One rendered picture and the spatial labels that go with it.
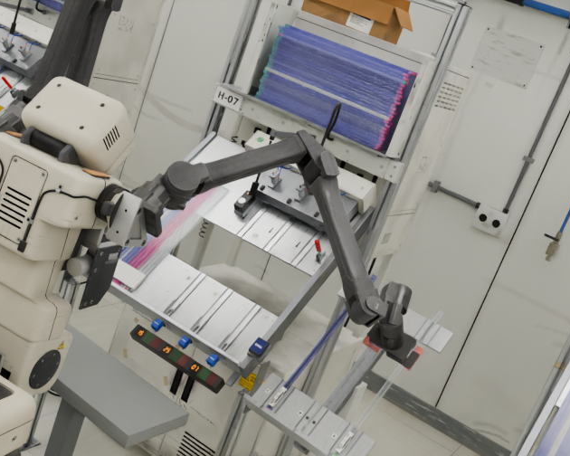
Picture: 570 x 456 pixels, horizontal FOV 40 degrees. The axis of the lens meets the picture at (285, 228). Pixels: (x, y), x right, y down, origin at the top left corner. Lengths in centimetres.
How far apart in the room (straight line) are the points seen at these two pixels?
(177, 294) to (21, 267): 73
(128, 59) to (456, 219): 177
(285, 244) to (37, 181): 102
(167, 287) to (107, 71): 132
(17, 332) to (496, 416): 277
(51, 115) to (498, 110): 261
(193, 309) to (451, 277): 192
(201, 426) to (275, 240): 73
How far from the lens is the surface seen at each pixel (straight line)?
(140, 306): 246
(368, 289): 184
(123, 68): 357
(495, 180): 394
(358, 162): 256
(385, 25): 293
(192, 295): 244
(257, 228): 256
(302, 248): 249
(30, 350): 188
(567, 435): 221
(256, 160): 187
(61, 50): 201
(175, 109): 481
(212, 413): 277
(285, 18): 283
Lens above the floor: 169
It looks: 15 degrees down
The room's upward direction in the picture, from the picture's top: 20 degrees clockwise
